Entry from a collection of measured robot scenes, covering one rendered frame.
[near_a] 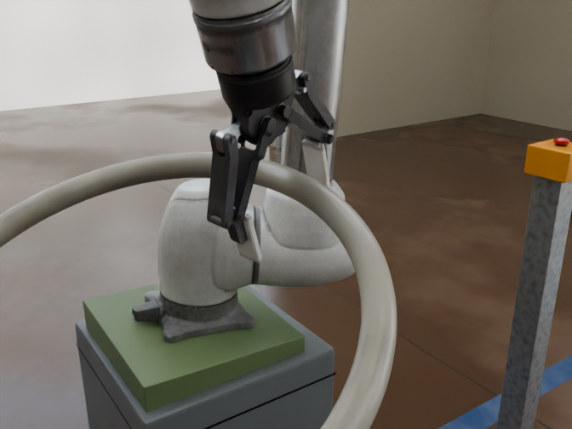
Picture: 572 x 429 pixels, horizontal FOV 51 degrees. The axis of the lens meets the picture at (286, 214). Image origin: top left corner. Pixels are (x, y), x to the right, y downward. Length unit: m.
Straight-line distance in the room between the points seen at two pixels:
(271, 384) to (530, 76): 6.76
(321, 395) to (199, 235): 0.42
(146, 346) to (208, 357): 0.12
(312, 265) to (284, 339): 0.16
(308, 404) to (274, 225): 0.37
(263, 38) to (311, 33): 0.52
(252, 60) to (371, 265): 0.21
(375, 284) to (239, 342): 0.67
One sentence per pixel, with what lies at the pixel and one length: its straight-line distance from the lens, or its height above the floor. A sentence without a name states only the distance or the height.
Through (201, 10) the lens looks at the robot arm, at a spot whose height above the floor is 1.45.
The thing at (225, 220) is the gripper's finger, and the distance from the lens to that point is 0.61.
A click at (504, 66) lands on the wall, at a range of 7.88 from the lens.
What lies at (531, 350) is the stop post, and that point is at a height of 0.49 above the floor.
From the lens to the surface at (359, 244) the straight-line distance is 0.56.
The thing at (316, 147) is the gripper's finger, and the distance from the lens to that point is 0.71.
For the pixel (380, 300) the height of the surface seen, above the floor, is 1.22.
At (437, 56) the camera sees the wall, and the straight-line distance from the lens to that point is 7.35.
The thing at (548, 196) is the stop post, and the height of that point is 0.95.
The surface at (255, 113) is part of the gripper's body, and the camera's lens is 0.60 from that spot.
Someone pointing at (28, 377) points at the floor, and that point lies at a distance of 2.73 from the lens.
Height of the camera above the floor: 1.46
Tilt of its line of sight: 20 degrees down
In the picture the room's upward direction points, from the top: straight up
